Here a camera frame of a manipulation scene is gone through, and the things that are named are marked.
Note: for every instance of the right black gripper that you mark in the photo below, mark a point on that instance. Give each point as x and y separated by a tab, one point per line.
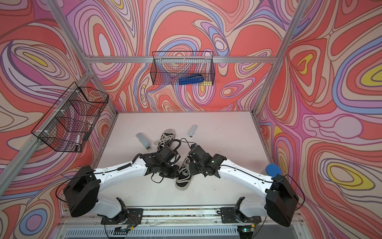
192	167

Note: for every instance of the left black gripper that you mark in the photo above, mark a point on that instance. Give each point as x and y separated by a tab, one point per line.
174	175

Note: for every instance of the black white sneaker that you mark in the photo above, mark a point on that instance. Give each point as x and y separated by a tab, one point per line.
166	136
184	177

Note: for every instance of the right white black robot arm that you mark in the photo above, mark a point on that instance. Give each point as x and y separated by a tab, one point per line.
275	196

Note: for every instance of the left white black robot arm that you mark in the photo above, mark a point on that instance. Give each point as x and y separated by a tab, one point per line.
83	193

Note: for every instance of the small grey white device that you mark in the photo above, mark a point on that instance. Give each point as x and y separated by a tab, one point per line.
192	131

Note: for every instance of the yellow item in basket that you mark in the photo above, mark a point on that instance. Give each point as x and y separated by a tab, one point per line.
208	83

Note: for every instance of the blue tool in basket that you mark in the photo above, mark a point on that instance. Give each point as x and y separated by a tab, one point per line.
191	79

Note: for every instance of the white marker in basket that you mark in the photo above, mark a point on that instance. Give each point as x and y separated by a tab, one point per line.
77	143

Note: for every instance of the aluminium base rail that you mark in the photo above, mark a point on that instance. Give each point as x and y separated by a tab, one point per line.
159	216

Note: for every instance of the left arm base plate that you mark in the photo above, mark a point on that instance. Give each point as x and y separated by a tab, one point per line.
130	216

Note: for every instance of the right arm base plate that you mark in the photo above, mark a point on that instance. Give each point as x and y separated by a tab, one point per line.
230	215

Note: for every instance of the black wire basket back wall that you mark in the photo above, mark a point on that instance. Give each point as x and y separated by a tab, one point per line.
169	66

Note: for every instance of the black wire basket wall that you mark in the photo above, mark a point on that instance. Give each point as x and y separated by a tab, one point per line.
79	109
169	66

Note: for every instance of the black wire basket left wall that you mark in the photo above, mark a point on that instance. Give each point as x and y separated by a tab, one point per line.
79	109

